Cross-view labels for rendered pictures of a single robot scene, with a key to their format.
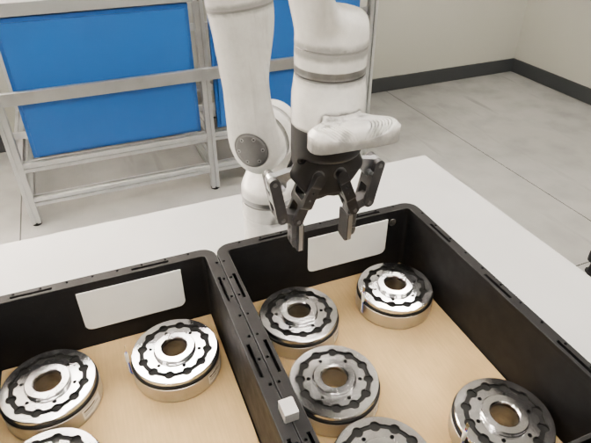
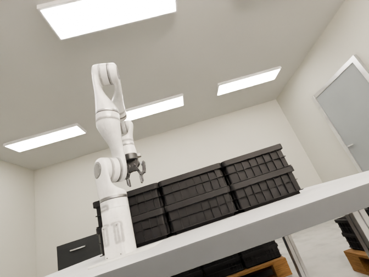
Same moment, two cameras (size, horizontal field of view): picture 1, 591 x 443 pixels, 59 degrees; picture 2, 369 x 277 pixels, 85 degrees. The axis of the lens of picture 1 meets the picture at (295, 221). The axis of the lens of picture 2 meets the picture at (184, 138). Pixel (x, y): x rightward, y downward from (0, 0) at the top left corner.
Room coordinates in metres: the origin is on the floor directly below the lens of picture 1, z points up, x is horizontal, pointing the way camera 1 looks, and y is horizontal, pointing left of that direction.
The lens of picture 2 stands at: (1.33, 0.55, 0.74)
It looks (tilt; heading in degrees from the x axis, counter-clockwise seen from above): 21 degrees up; 198
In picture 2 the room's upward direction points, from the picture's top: 18 degrees counter-clockwise
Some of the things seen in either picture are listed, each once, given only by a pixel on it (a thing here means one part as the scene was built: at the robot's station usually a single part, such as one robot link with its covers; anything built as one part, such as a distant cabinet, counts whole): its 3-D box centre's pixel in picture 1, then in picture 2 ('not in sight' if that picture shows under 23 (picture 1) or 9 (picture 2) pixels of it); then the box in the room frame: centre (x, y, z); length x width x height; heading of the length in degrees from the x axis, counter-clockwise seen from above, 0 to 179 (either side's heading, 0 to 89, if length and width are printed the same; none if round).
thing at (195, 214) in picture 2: not in sight; (200, 211); (0.30, 0.17, 0.76); 0.40 x 0.30 x 0.12; 22
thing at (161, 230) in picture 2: not in sight; (143, 230); (0.41, -0.11, 0.76); 0.40 x 0.30 x 0.12; 22
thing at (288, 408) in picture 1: (288, 410); not in sight; (0.29, 0.01, 0.94); 0.02 x 0.01 x 0.01; 22
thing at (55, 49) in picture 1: (108, 82); not in sight; (2.10, 0.77, 0.60); 0.72 x 0.03 x 0.56; 113
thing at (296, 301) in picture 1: (298, 311); not in sight; (0.49, 0.00, 0.86); 0.05 x 0.05 x 0.01
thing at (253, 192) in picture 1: (267, 156); (110, 180); (0.75, 0.05, 0.95); 0.09 x 0.09 x 0.17; 69
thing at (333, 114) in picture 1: (336, 98); (129, 151); (0.48, -0.04, 1.15); 0.11 x 0.09 x 0.06; 21
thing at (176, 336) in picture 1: (174, 347); not in sight; (0.42, 0.14, 0.86); 0.05 x 0.05 x 0.01
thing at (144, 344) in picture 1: (175, 351); not in sight; (0.42, 0.14, 0.86); 0.10 x 0.10 x 0.01
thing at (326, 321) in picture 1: (298, 314); not in sight; (0.49, 0.00, 0.86); 0.10 x 0.10 x 0.01
